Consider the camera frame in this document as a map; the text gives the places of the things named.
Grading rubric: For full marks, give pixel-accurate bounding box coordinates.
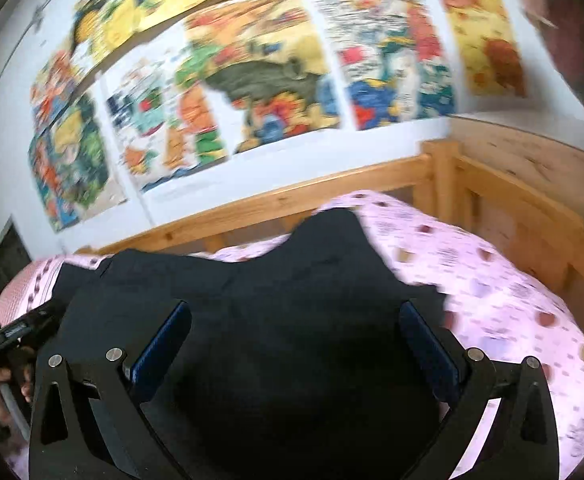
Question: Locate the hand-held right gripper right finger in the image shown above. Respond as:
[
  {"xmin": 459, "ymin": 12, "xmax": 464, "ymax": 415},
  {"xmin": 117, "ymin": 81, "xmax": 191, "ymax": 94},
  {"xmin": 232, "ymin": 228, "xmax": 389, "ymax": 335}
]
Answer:
[{"xmin": 398, "ymin": 299, "xmax": 561, "ymax": 480}]

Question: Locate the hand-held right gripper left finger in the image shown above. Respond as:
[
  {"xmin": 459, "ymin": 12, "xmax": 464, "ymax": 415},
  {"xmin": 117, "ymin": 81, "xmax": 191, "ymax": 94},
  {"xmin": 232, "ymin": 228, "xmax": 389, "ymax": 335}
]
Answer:
[{"xmin": 28, "ymin": 299, "xmax": 193, "ymax": 480}]

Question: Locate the black garment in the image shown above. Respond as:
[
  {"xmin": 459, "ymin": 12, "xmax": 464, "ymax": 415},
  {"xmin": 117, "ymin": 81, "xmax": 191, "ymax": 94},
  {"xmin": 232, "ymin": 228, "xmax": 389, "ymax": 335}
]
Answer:
[{"xmin": 51, "ymin": 207, "xmax": 448, "ymax": 480}]

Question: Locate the dark flat object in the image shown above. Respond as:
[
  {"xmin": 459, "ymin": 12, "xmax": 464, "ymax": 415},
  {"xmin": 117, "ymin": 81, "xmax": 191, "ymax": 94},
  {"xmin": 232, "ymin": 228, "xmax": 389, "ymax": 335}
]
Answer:
[{"xmin": 0, "ymin": 217, "xmax": 35, "ymax": 321}]

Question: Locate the pink patterned bedsheet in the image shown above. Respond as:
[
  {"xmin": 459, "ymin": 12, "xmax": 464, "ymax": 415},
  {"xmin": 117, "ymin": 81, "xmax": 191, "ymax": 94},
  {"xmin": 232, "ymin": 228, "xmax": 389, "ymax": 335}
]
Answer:
[{"xmin": 0, "ymin": 189, "xmax": 584, "ymax": 480}]

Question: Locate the dark cloth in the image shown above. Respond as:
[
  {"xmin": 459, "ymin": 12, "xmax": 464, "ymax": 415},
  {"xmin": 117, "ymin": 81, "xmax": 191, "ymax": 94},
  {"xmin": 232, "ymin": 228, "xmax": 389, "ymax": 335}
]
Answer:
[{"xmin": 492, "ymin": 0, "xmax": 584, "ymax": 133}]

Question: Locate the green yellow wall poster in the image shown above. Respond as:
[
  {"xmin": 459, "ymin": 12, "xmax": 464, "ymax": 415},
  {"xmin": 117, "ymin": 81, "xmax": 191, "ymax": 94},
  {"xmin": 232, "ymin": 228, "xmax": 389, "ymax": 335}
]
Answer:
[{"xmin": 26, "ymin": 91, "xmax": 129, "ymax": 234}]

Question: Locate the wooden bed frame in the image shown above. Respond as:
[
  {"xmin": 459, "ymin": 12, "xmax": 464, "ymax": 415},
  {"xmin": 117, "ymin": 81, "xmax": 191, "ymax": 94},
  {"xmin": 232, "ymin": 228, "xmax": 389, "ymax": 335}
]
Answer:
[{"xmin": 76, "ymin": 114, "xmax": 584, "ymax": 322}]

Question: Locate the white orange teal wall poster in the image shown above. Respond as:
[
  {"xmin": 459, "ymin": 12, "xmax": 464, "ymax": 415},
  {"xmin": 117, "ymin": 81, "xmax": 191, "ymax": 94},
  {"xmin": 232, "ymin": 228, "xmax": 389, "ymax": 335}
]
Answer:
[{"xmin": 101, "ymin": 44, "xmax": 231, "ymax": 195}]

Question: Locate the orange red wall poster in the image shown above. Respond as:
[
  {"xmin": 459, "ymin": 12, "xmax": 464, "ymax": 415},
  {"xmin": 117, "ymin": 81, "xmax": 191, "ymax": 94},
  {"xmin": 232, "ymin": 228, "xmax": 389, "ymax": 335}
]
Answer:
[{"xmin": 28, "ymin": 49, "xmax": 99, "ymax": 132}]

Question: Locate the orange green wall poster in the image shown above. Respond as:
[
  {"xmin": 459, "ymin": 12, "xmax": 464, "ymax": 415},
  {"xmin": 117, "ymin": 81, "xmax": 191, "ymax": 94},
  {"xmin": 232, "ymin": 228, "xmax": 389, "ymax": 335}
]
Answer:
[{"xmin": 183, "ymin": 0, "xmax": 343, "ymax": 157}]

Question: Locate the white red blue wall poster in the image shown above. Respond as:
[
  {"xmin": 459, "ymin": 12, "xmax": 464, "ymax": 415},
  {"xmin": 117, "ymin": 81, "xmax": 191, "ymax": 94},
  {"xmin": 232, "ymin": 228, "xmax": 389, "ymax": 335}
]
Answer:
[{"xmin": 303, "ymin": 0, "xmax": 456, "ymax": 132}]

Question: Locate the yellow brown wall poster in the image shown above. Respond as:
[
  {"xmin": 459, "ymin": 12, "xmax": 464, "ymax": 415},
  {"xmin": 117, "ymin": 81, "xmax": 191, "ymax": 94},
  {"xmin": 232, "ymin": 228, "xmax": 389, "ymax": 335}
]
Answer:
[{"xmin": 426, "ymin": 0, "xmax": 528, "ymax": 100}]

